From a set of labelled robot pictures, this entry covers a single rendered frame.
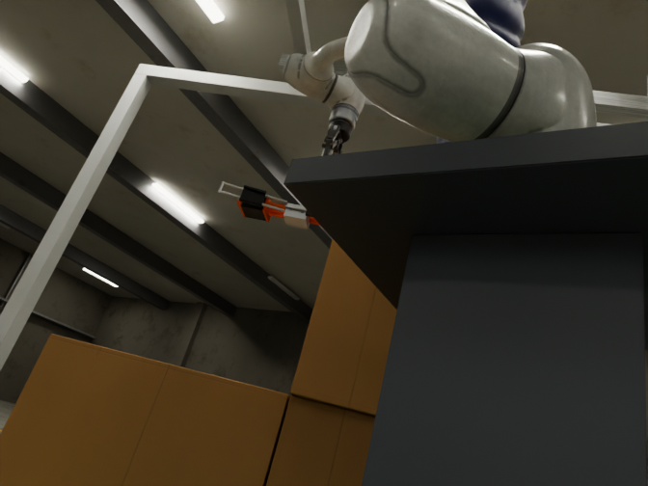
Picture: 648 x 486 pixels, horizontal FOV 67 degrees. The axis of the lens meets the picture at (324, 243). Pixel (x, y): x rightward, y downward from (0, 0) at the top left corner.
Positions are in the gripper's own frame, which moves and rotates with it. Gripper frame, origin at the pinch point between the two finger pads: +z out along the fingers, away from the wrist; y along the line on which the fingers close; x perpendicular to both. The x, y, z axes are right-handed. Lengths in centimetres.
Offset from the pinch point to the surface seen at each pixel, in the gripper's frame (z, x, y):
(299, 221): 16.8, 3.6, -0.8
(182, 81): -189, 193, 182
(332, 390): 64, -20, -21
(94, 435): 85, 28, -18
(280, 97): -189, 104, 185
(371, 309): 45, -24, -21
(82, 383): 76, 36, -18
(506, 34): -59, -46, -10
